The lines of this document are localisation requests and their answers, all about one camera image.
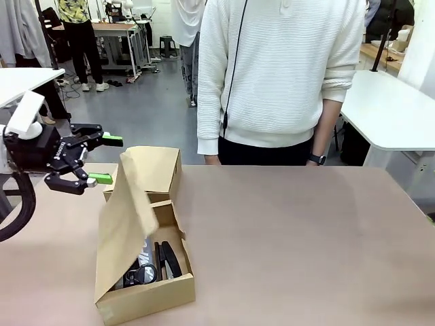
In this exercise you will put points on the wooden workbench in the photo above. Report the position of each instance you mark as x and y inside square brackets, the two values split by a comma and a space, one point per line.
[370, 52]

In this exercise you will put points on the black stapler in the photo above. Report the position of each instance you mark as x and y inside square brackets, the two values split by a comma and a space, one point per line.
[170, 259]

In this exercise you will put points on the grey-legged background table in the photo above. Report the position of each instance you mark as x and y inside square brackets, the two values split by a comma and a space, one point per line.
[112, 27]

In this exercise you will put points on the person in white sweater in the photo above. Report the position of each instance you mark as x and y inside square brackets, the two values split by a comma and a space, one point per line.
[278, 68]

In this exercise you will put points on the grey pencil case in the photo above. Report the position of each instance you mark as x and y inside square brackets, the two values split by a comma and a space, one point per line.
[147, 261]

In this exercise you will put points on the black smartwatch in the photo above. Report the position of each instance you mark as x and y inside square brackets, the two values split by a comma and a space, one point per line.
[317, 159]

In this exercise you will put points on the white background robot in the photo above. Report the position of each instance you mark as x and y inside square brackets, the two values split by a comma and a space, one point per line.
[119, 6]

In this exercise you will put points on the person's left forearm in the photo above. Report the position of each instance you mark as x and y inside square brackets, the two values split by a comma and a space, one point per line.
[326, 129]

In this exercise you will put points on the person in yellow patterned shirt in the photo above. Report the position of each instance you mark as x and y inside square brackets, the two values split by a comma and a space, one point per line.
[79, 40]

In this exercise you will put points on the person in patterned grey trousers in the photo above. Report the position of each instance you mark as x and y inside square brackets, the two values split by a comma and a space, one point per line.
[188, 68]

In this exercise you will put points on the black stand pole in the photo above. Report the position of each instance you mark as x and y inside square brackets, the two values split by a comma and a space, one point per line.
[385, 34]
[50, 51]

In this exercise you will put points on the person's right hand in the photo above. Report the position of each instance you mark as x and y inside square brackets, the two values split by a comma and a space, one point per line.
[211, 160]

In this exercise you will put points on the small open cardboard box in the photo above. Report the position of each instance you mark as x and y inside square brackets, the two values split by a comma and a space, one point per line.
[166, 173]

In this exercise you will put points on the large lidded cardboard box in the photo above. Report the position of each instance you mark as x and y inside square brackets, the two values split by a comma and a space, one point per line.
[119, 220]

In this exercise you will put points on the open box with white foam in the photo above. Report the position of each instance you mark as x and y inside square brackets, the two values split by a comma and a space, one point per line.
[402, 35]

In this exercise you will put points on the dark plastic stool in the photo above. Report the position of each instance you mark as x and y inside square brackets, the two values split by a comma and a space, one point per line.
[168, 42]

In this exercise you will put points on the white side table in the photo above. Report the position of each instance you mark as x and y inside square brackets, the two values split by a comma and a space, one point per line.
[384, 105]
[17, 79]

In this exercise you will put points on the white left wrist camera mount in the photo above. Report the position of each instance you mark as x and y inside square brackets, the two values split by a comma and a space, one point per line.
[25, 108]

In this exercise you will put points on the grey hanging garment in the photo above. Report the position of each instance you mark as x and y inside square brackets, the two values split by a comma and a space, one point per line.
[20, 30]

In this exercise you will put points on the person in grey-blue jacket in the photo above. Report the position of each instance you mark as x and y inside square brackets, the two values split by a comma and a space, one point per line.
[372, 8]

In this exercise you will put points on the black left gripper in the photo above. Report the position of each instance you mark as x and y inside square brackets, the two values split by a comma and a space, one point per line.
[37, 149]

